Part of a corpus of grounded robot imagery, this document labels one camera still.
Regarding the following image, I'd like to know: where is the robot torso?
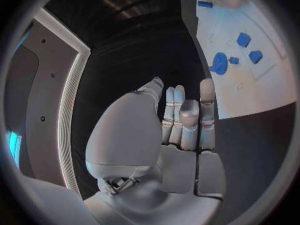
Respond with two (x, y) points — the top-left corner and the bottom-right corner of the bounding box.
(3, 7), (92, 195)

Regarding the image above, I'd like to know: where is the blue block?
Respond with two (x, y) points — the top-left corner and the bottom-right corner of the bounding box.
(248, 50), (264, 65)
(235, 32), (252, 48)

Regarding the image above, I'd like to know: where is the blue gear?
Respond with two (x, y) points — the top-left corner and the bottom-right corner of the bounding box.
(208, 52), (229, 76)

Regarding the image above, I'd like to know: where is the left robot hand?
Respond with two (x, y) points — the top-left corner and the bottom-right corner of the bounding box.
(84, 76), (227, 225)

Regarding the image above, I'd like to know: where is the glowing light bar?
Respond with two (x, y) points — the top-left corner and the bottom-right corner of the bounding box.
(5, 128), (23, 171)

